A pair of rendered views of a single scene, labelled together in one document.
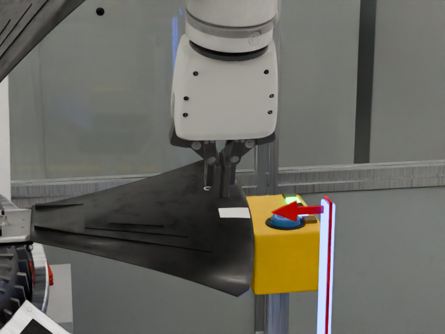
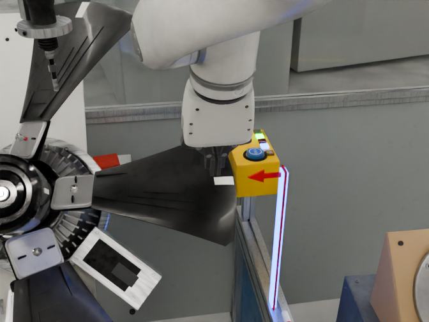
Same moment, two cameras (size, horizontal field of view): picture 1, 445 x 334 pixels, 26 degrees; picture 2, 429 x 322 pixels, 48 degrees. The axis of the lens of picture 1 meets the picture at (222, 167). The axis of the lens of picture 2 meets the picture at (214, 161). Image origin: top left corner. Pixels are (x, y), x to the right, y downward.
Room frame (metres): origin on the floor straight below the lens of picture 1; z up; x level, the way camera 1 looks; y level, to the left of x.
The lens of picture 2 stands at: (0.30, 0.00, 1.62)
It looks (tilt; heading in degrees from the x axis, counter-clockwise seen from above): 31 degrees down; 1
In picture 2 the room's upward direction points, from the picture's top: straight up
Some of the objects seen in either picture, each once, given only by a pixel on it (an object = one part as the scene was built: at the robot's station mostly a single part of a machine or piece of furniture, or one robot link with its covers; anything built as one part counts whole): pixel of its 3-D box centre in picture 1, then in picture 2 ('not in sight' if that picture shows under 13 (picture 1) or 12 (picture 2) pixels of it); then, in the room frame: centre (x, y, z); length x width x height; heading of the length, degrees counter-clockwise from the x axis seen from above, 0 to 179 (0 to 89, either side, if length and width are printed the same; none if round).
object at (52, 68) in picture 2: not in sight; (53, 73); (0.94, 0.23, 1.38); 0.01 x 0.01 x 0.05
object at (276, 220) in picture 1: (285, 221); (255, 154); (1.24, -0.09, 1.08); 0.04 x 0.04 x 0.02
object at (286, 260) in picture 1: (277, 246); (249, 164); (1.29, -0.08, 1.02); 0.16 x 0.10 x 0.11; 9
